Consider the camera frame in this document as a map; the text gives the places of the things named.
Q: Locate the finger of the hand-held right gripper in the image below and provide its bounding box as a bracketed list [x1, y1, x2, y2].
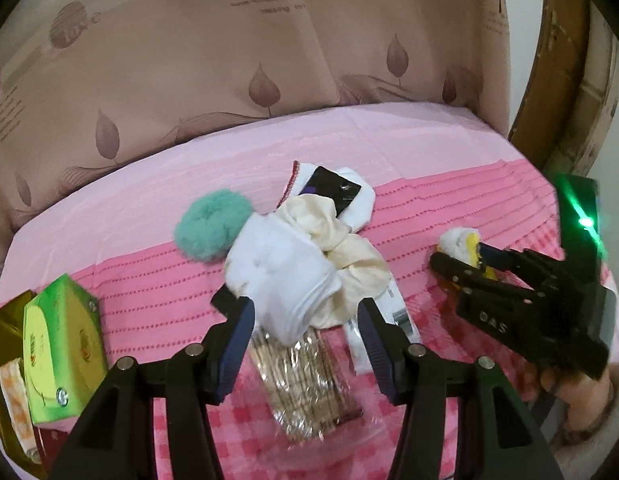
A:
[477, 241, 565, 283]
[429, 251, 537, 307]

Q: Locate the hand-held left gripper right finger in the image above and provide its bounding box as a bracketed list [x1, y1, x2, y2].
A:
[356, 297, 565, 480]

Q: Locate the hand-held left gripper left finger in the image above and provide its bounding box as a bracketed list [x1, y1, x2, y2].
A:
[49, 287, 256, 480]

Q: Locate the white yellow sock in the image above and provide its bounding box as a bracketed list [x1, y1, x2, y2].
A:
[438, 227, 497, 279]

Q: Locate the cotton swab packet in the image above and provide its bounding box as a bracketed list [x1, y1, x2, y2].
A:
[246, 330, 365, 444]

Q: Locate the cream satin cloth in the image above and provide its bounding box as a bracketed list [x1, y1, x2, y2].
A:
[282, 195, 391, 331]

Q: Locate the black purple packet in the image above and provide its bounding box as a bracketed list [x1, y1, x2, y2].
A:
[299, 165, 363, 219]

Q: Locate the gold tin box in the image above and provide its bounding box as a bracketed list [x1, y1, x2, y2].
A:
[0, 290, 55, 480]

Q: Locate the person's right forearm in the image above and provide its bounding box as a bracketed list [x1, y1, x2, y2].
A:
[549, 360, 619, 468]

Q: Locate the person's right hand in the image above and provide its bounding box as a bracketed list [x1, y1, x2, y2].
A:
[523, 359, 613, 442]

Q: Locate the white plastic packet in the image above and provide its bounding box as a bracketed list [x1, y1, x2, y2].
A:
[345, 285, 420, 377]

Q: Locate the pink checked blanket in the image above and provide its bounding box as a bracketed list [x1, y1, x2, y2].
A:
[0, 157, 615, 480]

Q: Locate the white sock with red trim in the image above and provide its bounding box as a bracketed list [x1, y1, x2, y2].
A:
[276, 161, 376, 234]

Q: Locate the teal fluffy pom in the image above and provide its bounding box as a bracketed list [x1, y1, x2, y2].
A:
[174, 188, 251, 262]

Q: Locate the green tissue pack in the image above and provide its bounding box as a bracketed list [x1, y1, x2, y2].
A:
[23, 274, 110, 426]

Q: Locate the orange patterned cloth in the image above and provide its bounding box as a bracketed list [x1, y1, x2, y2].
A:
[0, 357, 43, 464]

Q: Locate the beige leaf print curtain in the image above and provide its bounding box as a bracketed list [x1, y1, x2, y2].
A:
[0, 0, 546, 262]

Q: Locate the wooden frame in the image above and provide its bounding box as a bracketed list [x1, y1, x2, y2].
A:
[507, 0, 619, 177]

